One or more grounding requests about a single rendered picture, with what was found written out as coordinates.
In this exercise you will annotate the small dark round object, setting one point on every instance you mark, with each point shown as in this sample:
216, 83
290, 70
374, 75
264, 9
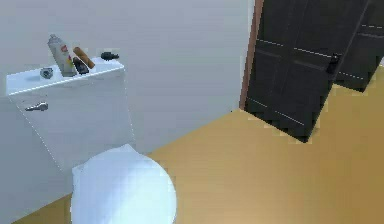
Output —
108, 56

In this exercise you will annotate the white toilet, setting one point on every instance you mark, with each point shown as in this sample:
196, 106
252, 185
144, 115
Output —
83, 113

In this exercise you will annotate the black room door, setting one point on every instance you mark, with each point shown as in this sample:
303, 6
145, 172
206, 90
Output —
293, 66

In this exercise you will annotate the small black flat object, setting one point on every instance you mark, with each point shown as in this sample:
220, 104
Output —
80, 66

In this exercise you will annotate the grey spray bottle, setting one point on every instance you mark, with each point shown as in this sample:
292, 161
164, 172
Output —
61, 55

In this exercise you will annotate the small grey round object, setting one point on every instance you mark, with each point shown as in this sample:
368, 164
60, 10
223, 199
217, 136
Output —
46, 72

